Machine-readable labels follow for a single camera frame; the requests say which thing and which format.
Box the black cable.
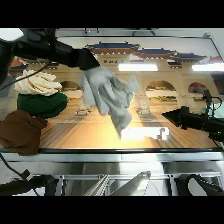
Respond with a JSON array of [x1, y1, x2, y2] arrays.
[[0, 62, 52, 92], [0, 152, 32, 183]]

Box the dark green garment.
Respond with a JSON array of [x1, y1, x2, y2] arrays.
[[16, 91, 69, 120]]

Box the cream garment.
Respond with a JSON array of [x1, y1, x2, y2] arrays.
[[13, 68, 64, 97]]

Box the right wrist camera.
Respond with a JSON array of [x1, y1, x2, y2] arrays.
[[200, 89, 223, 116]]

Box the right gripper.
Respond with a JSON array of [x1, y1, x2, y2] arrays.
[[172, 106, 195, 130]]

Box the grey T-shirt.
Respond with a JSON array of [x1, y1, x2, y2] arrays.
[[81, 65, 141, 139]]

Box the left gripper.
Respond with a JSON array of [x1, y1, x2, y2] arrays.
[[71, 47, 101, 71]]

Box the silver frame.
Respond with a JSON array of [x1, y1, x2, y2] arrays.
[[0, 28, 224, 197]]

